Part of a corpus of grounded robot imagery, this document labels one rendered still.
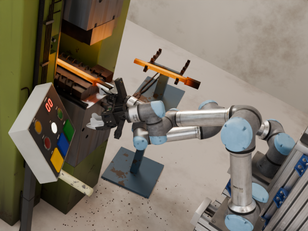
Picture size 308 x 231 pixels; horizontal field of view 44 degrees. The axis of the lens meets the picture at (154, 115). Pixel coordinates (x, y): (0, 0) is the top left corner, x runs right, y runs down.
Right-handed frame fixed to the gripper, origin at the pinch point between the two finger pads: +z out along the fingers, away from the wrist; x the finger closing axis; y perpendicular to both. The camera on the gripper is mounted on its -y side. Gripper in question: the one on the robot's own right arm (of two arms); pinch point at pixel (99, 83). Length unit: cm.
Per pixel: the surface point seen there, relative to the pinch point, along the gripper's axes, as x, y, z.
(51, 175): -69, 2, -24
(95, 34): -8.9, -32.1, 2.2
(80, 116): -15.9, 14.6, -1.1
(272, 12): 286, 11, -41
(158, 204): 35, 101, -49
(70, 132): -43.9, 0.4, -14.3
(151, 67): 36.7, -2.5, -13.8
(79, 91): -12.3, 2.4, 4.1
